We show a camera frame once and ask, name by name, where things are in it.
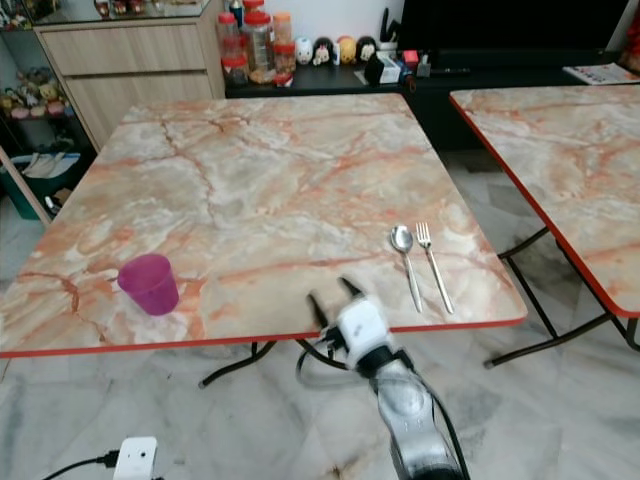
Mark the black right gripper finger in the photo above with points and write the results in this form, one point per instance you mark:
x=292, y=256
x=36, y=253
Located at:
x=319, y=312
x=354, y=288

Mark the silver metal fork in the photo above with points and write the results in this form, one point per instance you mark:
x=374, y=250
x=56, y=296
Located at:
x=434, y=266

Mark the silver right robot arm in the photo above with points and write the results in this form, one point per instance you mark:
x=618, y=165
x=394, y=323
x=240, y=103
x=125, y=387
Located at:
x=410, y=415

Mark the silver metal spoon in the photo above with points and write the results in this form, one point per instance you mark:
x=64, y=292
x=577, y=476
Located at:
x=402, y=239

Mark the marble-pattern folding table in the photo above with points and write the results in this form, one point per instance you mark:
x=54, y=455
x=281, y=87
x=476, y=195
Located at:
x=570, y=170
x=260, y=195

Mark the purple plastic cup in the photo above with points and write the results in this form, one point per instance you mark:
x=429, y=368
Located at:
x=150, y=286

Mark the black and white small box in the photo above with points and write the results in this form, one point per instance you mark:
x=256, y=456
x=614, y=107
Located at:
x=384, y=68

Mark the black and white figurine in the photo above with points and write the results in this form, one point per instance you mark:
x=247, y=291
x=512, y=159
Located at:
x=324, y=52

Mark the yellow round figurine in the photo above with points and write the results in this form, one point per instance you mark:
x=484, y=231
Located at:
x=347, y=50

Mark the small red item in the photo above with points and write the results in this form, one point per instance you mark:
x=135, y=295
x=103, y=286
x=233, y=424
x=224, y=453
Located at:
x=410, y=56

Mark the small jar red lid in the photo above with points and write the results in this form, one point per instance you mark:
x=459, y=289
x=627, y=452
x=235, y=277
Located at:
x=285, y=59
x=236, y=71

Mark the black round figurine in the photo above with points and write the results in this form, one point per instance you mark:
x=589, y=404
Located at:
x=367, y=49

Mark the white round figurine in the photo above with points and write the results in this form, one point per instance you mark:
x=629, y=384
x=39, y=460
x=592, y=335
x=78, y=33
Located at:
x=304, y=51

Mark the tall clear jar red lid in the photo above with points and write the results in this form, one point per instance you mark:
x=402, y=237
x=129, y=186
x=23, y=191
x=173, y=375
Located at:
x=259, y=46

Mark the clear jar orange lid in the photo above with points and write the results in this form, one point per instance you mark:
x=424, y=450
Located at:
x=282, y=28

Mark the light wooden stick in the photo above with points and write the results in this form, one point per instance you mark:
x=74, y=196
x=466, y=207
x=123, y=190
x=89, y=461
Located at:
x=25, y=188

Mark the light wooden drawer cabinet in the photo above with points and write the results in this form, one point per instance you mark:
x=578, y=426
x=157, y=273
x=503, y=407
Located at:
x=130, y=85

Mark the green plastic bin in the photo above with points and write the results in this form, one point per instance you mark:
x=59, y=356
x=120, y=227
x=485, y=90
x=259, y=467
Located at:
x=32, y=190

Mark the black television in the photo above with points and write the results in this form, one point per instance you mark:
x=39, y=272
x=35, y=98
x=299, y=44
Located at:
x=510, y=28

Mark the printed magazine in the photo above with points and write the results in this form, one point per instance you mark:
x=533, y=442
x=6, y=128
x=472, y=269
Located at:
x=602, y=73

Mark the glass display shelf with toys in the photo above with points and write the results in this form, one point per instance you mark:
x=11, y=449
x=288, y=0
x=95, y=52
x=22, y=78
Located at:
x=28, y=95

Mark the red canister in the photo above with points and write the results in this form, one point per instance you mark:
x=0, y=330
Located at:
x=633, y=48

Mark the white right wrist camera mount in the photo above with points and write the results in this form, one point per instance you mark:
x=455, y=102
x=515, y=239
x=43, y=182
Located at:
x=363, y=322

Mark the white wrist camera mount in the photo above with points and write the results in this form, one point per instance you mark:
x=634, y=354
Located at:
x=363, y=322
x=136, y=458

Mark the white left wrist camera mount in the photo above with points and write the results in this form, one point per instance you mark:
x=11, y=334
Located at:
x=136, y=458

